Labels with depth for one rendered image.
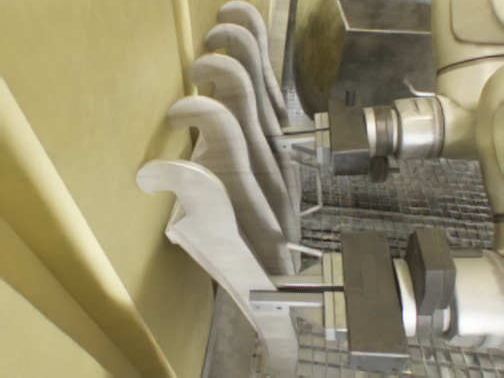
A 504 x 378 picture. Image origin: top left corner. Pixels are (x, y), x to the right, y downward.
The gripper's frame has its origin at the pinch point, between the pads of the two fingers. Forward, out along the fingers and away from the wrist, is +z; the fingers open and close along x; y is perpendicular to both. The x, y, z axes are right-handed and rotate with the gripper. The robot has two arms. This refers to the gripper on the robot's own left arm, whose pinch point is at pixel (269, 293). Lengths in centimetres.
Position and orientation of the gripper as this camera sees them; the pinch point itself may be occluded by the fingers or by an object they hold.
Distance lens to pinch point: 39.1
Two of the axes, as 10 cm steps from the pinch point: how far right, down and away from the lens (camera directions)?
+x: 1.1, -7.2, 6.9
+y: 2.0, 6.9, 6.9
